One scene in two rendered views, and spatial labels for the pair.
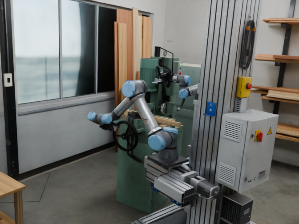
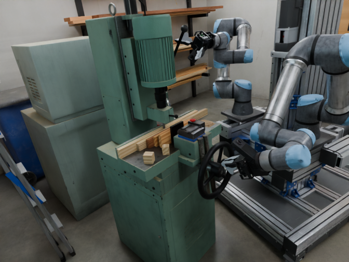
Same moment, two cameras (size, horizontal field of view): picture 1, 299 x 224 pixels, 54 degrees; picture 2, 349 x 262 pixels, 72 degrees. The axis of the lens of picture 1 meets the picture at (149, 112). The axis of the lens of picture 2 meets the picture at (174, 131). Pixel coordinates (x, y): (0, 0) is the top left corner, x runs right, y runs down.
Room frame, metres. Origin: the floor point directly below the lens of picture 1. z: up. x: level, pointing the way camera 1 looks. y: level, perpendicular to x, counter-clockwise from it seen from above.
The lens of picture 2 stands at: (2.49, 1.19, 1.49)
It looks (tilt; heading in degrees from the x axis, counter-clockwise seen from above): 25 degrees down; 283
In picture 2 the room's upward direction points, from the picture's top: 6 degrees counter-clockwise
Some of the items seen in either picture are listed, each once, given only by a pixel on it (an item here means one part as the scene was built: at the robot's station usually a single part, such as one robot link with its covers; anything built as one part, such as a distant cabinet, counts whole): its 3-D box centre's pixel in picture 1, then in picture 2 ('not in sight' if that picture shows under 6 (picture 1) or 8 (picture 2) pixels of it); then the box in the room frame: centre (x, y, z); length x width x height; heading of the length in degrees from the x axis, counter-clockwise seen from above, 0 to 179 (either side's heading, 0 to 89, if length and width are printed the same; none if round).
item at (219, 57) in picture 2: (183, 91); (223, 57); (2.50, -0.28, 1.25); 0.11 x 0.08 x 0.11; 176
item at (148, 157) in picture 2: not in sight; (148, 157); (2.83, 0.29, 0.92); 0.04 x 0.04 x 0.04; 89
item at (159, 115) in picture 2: (148, 106); (160, 114); (2.83, 0.02, 1.03); 0.14 x 0.07 x 0.09; 148
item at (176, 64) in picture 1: (177, 69); not in sight; (3.01, -0.26, 1.40); 0.10 x 0.06 x 0.16; 148
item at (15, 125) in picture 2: not in sight; (26, 135); (4.59, -0.80, 0.48); 0.64 x 0.54 x 0.97; 58
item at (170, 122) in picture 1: (154, 119); (176, 127); (2.76, -0.05, 0.92); 0.58 x 0.02 x 0.04; 58
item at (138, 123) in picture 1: (135, 122); (192, 142); (2.65, 0.12, 0.92); 0.15 x 0.13 x 0.09; 58
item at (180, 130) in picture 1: (151, 130); (153, 152); (2.92, -0.04, 0.76); 0.57 x 0.45 x 0.09; 148
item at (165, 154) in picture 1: (168, 151); (306, 127); (2.05, -0.16, 0.87); 0.15 x 0.15 x 0.10
